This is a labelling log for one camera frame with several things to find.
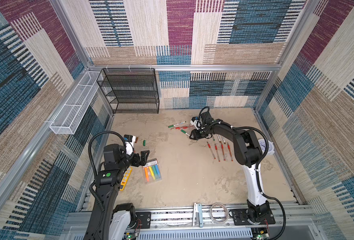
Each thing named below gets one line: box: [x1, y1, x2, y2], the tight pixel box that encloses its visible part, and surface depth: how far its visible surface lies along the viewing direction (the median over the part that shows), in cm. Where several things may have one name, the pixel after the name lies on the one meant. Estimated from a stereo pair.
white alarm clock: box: [258, 139, 275, 155], surface depth 97 cm
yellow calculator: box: [119, 166, 133, 191], surface depth 87 cm
